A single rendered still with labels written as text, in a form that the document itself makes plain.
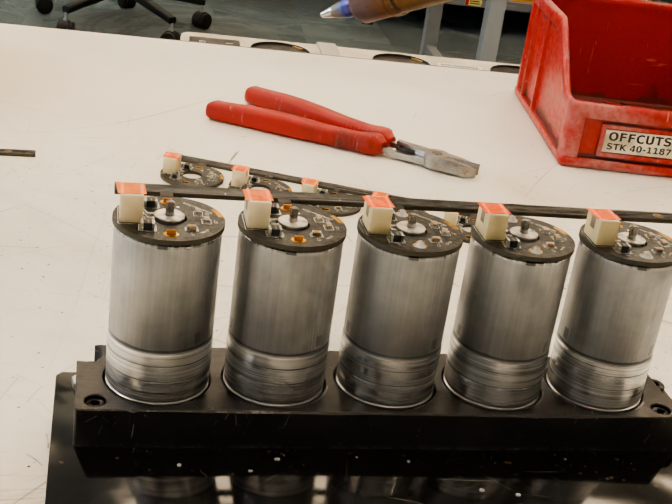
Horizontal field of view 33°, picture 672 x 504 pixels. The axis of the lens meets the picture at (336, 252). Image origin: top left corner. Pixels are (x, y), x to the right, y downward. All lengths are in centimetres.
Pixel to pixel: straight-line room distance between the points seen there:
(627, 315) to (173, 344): 11
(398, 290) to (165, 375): 6
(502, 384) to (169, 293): 8
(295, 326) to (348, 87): 36
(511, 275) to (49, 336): 14
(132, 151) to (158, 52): 16
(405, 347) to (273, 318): 3
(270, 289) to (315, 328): 2
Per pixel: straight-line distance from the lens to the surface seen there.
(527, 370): 28
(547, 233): 28
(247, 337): 26
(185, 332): 25
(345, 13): 23
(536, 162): 53
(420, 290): 26
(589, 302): 28
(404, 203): 28
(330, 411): 27
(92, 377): 27
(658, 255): 28
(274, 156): 48
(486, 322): 27
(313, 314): 26
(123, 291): 25
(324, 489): 26
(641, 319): 28
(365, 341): 27
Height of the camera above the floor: 91
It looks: 24 degrees down
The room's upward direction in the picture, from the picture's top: 8 degrees clockwise
